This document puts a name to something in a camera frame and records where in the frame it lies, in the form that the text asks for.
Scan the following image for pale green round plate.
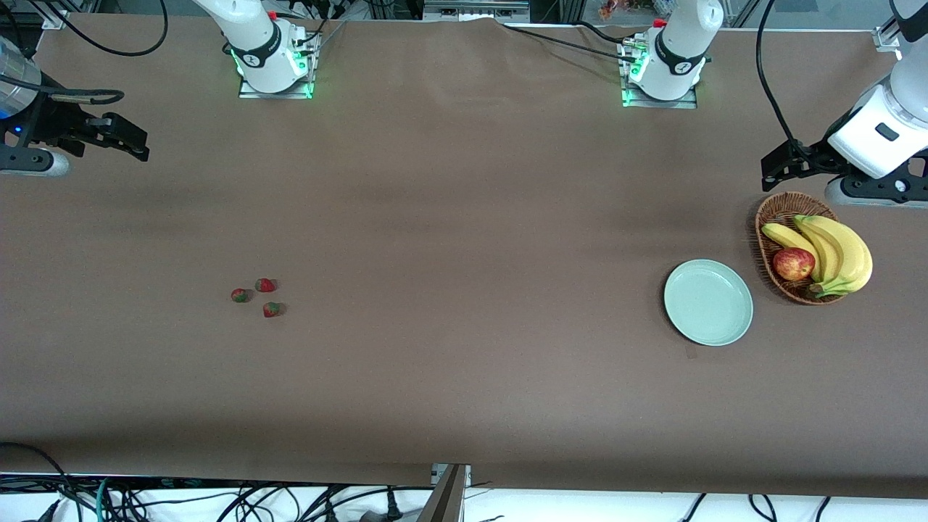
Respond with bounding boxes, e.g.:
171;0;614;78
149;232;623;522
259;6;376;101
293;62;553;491
663;259;754;347

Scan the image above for brown wicker basket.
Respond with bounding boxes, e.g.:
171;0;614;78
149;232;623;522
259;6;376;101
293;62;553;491
755;191;849;306

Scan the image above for short yellow banana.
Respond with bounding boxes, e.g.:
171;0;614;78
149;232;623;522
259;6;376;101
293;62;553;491
761;223;825;283

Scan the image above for red apple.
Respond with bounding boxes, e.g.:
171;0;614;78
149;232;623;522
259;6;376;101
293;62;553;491
772;247;816;283

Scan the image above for colourful toy items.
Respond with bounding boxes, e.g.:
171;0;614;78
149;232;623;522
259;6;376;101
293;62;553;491
598;0;679;21

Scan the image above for brown table cover sheet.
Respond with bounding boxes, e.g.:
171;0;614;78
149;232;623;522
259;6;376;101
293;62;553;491
0;13;928;501

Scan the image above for grey equipment box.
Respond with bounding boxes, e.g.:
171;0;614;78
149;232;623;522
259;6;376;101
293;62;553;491
423;0;530;22

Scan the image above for grey aluminium table profile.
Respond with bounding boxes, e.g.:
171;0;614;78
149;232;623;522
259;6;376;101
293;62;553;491
417;464;472;522

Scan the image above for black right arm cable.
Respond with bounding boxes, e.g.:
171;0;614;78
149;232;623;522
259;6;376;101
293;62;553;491
0;0;169;106

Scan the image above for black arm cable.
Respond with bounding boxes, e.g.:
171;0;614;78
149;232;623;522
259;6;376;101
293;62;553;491
756;0;805;157
0;0;169;106

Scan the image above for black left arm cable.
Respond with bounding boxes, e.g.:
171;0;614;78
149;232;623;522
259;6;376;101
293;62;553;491
756;0;805;157

